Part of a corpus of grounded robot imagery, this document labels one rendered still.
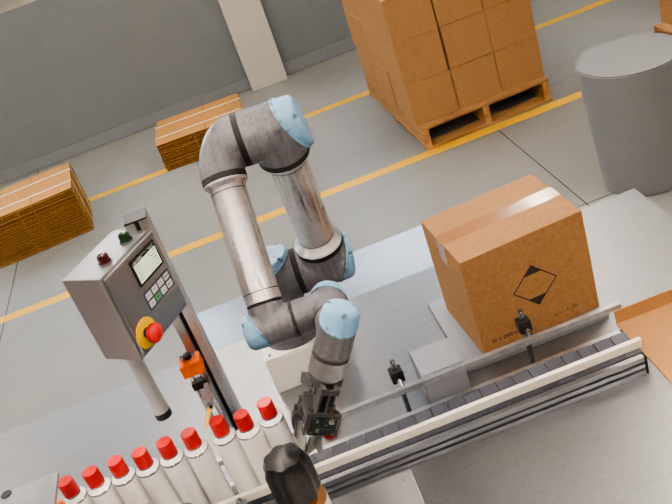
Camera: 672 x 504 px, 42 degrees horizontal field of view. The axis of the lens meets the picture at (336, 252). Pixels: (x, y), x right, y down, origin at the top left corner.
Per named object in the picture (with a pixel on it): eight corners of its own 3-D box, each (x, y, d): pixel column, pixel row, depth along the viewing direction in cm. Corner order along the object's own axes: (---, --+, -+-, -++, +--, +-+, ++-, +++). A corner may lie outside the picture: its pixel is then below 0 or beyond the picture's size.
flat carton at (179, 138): (166, 172, 603) (155, 146, 593) (166, 146, 649) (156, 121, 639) (253, 140, 604) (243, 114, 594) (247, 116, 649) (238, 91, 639)
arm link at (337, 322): (359, 297, 171) (365, 319, 163) (347, 345, 175) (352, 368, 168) (319, 292, 169) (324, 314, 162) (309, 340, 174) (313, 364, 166)
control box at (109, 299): (105, 360, 167) (60, 280, 158) (151, 305, 180) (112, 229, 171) (146, 361, 163) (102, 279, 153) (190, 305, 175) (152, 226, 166)
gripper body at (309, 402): (300, 438, 171) (312, 387, 167) (293, 411, 179) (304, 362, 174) (337, 439, 174) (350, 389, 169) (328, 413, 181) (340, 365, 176)
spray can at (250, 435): (270, 498, 180) (235, 427, 170) (258, 486, 185) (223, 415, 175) (290, 483, 182) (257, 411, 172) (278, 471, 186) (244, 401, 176)
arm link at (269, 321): (174, 124, 177) (247, 354, 171) (225, 107, 177) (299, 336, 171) (187, 138, 189) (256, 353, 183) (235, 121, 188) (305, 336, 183)
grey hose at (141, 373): (156, 423, 181) (113, 346, 171) (155, 413, 184) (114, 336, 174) (172, 417, 181) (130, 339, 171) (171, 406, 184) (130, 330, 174)
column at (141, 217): (246, 472, 197) (123, 225, 164) (244, 459, 201) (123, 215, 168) (265, 464, 197) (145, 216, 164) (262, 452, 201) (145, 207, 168)
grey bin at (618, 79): (626, 214, 388) (606, 87, 358) (578, 176, 428) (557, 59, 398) (719, 176, 390) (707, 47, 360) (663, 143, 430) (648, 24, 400)
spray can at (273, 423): (285, 485, 182) (251, 413, 172) (284, 467, 187) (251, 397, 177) (308, 478, 182) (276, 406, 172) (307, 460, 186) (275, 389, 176)
